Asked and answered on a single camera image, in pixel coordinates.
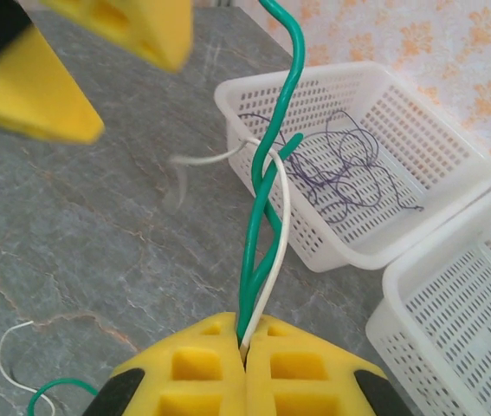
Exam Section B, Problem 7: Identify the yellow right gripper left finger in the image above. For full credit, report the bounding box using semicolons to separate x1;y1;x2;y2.
82;311;246;416

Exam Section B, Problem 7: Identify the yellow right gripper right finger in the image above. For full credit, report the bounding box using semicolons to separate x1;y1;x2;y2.
244;315;415;416

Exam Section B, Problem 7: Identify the thin green cable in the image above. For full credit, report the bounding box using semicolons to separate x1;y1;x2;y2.
28;0;307;416

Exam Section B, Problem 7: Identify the thin white cable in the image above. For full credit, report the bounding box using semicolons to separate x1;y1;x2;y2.
0;136;292;416

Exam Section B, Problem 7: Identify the thin purple cable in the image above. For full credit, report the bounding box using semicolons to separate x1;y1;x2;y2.
238;107;424;225

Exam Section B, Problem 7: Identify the white perforated plastic basket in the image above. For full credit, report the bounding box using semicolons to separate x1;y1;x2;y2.
365;181;491;416
214;60;491;274

